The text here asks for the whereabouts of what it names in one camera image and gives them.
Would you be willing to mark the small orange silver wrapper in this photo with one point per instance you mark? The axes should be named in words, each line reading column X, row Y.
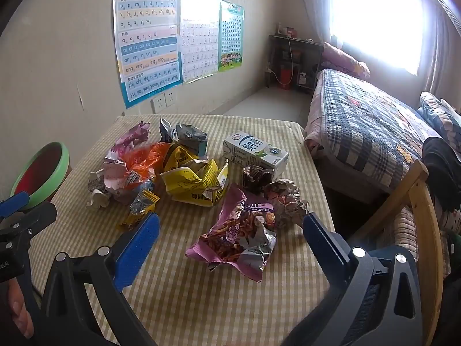
column 144, row 203

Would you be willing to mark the grey silver wrapper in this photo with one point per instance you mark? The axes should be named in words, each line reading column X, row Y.
column 191, row 137

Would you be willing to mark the folded floral blanket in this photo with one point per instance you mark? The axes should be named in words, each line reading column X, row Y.
column 442, row 118

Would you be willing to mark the red bucket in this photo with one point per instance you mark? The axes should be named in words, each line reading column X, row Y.
column 286, row 74

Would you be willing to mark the blue pinyin wall poster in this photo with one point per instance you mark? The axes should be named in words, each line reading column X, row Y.
column 147, row 45

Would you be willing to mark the bed with plaid quilt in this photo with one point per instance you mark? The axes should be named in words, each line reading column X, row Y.
column 364, row 140

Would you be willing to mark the green multiplication wall poster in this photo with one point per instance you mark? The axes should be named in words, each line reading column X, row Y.
column 231, row 33

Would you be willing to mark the white milk carton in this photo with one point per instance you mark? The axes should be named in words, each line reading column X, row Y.
column 245, row 150

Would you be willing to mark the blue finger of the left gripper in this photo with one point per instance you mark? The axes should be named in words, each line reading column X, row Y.
column 13, row 204

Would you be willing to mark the light purple curtain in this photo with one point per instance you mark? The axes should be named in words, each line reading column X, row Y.
column 410, row 46

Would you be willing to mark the dark brown wrapper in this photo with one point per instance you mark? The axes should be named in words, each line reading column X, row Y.
column 255, row 178

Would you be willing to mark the orange plastic bag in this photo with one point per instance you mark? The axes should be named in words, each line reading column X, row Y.
column 144, row 163

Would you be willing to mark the purple snack bag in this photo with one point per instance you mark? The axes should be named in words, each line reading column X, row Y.
column 243, row 236

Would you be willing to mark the red bin with green rim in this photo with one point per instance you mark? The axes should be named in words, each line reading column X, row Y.
column 43, row 174

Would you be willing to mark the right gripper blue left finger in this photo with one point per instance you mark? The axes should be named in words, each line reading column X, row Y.
column 132, row 248

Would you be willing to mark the person's left hand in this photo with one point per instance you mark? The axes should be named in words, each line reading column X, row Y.
column 20, row 316

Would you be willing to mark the dark shelf unit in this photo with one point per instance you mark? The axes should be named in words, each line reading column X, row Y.
column 304, row 56

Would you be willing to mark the beige checkered tablecloth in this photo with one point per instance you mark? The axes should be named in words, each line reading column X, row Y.
column 179, row 300

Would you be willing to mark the white wall socket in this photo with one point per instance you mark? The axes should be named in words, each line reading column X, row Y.
column 158, row 103

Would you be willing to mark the black clothing on bed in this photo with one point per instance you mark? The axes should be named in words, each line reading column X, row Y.
column 443, row 166

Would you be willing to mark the patterned paper ball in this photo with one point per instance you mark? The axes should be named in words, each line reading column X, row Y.
column 288, row 205

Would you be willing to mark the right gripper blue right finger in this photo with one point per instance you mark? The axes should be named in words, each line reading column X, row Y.
column 330, row 250

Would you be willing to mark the white paper wrapper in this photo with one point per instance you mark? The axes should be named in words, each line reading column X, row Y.
column 109, row 183

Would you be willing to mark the white chart wall poster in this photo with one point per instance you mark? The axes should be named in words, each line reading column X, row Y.
column 199, row 36

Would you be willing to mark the pink wrapper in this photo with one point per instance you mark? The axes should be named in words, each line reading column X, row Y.
column 132, row 138

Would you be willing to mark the yellow snack bag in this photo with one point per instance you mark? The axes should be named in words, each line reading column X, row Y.
column 191, row 180

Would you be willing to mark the pink pillow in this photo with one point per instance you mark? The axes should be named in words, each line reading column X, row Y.
column 335, row 58

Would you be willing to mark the wooden chair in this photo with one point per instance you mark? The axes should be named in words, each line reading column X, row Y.
column 413, row 192

